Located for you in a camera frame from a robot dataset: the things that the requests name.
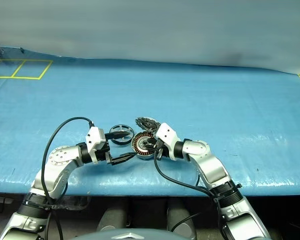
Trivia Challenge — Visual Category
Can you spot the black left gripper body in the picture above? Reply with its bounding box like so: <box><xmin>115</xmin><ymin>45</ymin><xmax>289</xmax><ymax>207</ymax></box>
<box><xmin>97</xmin><ymin>132</ymin><xmax>115</xmax><ymax>166</ymax></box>

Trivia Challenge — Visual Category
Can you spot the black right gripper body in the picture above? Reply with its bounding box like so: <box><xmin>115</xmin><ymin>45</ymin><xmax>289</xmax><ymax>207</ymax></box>
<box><xmin>152</xmin><ymin>138</ymin><xmax>169</xmax><ymax>161</ymax></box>

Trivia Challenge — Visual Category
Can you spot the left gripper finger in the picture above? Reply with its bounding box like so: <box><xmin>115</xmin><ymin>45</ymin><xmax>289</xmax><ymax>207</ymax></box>
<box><xmin>106</xmin><ymin>131</ymin><xmax>131</xmax><ymax>141</ymax></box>
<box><xmin>110</xmin><ymin>152</ymin><xmax>136</xmax><ymax>166</ymax></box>

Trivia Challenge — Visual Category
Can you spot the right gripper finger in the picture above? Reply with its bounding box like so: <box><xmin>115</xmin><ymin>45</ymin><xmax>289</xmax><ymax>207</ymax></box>
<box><xmin>142</xmin><ymin>139</ymin><xmax>158</xmax><ymax>152</ymax></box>

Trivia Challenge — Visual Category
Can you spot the black spoked rotor ring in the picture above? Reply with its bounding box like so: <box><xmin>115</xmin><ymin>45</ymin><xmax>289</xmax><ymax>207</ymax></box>
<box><xmin>108</xmin><ymin>124</ymin><xmax>135</xmax><ymax>146</ymax></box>

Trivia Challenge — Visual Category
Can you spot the motor housing with copper stator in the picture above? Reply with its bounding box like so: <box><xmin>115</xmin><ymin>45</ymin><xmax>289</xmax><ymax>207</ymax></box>
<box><xmin>130</xmin><ymin>131</ymin><xmax>157</xmax><ymax>161</ymax></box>

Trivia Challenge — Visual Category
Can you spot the small white round object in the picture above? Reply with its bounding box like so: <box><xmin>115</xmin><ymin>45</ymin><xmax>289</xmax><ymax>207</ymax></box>
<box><xmin>134</xmin><ymin>116</ymin><xmax>162</xmax><ymax>133</ymax></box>

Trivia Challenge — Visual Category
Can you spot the blue table cover sheet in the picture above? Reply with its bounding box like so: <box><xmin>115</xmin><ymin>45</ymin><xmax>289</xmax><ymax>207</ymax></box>
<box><xmin>0</xmin><ymin>45</ymin><xmax>300</xmax><ymax>198</ymax></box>

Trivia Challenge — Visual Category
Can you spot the grey rounded robot leg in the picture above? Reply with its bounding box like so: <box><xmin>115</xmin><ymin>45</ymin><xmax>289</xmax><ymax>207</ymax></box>
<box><xmin>97</xmin><ymin>207</ymin><xmax>128</xmax><ymax>232</ymax></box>
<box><xmin>166</xmin><ymin>199</ymin><xmax>197</xmax><ymax>240</ymax></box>

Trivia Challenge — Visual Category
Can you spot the grey robot torso front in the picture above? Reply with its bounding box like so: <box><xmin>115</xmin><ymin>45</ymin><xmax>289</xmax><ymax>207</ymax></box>
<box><xmin>74</xmin><ymin>227</ymin><xmax>191</xmax><ymax>240</ymax></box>

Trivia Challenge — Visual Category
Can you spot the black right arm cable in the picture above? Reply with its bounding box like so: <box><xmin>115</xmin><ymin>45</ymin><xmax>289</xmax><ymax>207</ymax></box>
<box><xmin>153</xmin><ymin>139</ymin><xmax>228</xmax><ymax>233</ymax></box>

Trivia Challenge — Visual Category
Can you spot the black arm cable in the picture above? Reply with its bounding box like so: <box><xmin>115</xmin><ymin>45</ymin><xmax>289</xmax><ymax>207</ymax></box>
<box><xmin>153</xmin><ymin>139</ymin><xmax>228</xmax><ymax>233</ymax></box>
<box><xmin>40</xmin><ymin>116</ymin><xmax>95</xmax><ymax>240</ymax></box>

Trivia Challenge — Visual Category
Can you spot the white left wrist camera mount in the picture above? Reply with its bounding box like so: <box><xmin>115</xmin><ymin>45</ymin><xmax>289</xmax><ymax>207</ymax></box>
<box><xmin>85</xmin><ymin>126</ymin><xmax>107</xmax><ymax>165</ymax></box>

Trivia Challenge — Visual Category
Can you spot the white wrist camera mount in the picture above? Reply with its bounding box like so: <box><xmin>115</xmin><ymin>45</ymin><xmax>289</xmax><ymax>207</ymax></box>
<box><xmin>85</xmin><ymin>126</ymin><xmax>107</xmax><ymax>165</ymax></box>
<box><xmin>153</xmin><ymin>122</ymin><xmax>183</xmax><ymax>161</ymax></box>

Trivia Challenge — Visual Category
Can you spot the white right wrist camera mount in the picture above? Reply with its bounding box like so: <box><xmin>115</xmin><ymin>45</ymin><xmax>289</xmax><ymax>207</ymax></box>
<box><xmin>153</xmin><ymin>122</ymin><xmax>183</xmax><ymax>161</ymax></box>

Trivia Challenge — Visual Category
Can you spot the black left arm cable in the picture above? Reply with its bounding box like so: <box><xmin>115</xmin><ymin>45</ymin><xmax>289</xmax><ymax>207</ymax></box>
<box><xmin>40</xmin><ymin>116</ymin><xmax>95</xmax><ymax>240</ymax></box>

